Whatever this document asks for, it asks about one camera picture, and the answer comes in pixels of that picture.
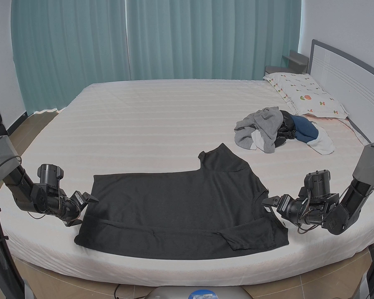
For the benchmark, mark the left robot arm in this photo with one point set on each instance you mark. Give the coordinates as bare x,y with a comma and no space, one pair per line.
21,185

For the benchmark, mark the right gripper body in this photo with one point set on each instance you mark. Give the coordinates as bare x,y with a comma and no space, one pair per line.
291,210

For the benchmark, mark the grey bedside table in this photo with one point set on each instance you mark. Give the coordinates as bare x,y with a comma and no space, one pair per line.
294,59

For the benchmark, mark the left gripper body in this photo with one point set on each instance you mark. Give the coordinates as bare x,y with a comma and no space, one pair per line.
71,207

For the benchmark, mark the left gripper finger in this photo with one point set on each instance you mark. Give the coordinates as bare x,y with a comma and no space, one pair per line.
88,197
71,222

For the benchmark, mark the blue-green curtain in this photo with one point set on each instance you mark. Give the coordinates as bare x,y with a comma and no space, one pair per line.
68,42
212,26

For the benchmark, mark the bed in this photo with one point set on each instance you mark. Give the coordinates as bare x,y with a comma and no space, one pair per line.
162,114

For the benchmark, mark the pile of clothes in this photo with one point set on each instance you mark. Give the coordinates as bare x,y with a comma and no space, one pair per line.
268,123

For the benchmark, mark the black T-shirt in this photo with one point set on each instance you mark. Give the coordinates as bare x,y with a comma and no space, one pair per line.
174,210

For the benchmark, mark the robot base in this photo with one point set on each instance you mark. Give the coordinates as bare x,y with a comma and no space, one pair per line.
174,294

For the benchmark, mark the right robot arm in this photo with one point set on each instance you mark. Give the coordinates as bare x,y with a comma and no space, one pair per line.
358,195

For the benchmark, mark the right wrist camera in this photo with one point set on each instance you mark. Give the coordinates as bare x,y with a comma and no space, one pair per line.
303,194

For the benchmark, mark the white printed pillow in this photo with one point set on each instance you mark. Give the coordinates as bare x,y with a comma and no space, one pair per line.
305,93

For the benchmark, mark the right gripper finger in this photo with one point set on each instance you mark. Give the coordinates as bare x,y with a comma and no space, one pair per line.
272,201

